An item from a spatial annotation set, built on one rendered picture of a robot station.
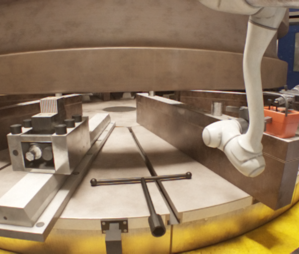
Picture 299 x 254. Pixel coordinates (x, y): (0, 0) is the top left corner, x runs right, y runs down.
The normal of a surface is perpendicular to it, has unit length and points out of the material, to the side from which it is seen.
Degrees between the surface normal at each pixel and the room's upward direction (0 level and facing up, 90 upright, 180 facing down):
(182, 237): 90
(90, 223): 90
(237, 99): 90
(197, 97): 90
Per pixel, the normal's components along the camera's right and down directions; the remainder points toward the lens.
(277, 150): -0.93, 0.09
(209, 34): 0.39, 0.18
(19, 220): -0.01, 0.24
